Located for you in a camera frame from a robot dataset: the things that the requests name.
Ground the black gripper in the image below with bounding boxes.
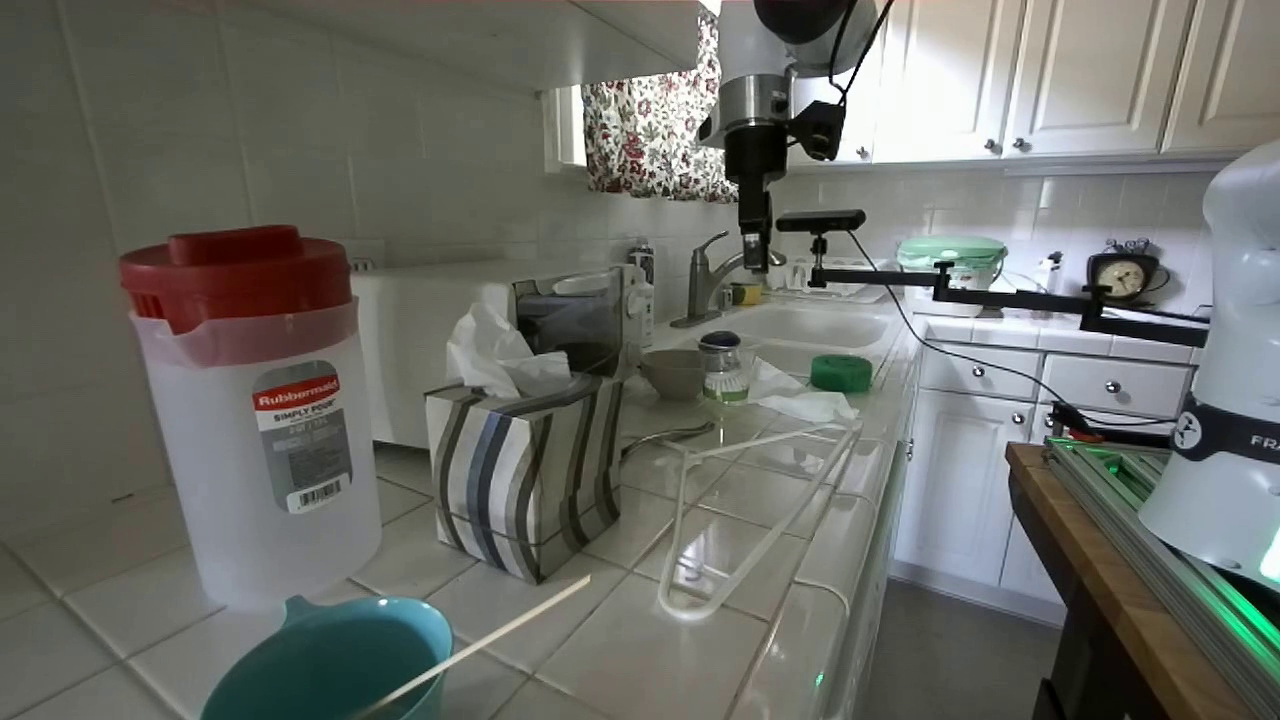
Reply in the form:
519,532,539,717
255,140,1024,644
723,127,787,277

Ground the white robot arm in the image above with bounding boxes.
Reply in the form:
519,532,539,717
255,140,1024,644
699,0,893,277

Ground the teal measuring cup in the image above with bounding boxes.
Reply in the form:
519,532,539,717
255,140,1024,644
199,596,452,720

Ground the chrome sink faucet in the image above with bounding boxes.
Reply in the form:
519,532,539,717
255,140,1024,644
674,242,771,328

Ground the white plastic bag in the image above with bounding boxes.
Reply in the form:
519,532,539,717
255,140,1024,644
746,358,856,426

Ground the green round scrubber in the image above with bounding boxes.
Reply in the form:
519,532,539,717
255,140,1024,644
809,358,870,397

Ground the floral window curtain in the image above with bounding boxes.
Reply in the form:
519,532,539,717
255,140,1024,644
583,19,735,200

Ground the green glass bowl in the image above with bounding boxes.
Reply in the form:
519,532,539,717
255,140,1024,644
895,235,1008,290

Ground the striped tissue box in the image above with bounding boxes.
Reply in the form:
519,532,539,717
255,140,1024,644
424,292,624,586

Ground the clear plastic hanger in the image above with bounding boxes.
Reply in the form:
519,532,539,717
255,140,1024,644
656,426,851,625

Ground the round analog clock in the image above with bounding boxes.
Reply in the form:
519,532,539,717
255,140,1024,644
1084,242,1164,305

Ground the wooden stick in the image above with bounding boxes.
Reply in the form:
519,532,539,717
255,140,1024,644
351,577,593,720

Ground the clear pitcher with red lid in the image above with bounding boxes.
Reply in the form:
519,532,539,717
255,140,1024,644
118,225,380,607

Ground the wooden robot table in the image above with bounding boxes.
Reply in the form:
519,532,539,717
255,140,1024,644
1005,440,1280,720

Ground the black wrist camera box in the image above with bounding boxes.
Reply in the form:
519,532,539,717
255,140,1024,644
792,102,847,161

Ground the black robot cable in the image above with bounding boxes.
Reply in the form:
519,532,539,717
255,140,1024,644
820,0,900,114

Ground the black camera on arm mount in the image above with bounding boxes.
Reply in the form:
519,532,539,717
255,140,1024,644
775,209,1209,350

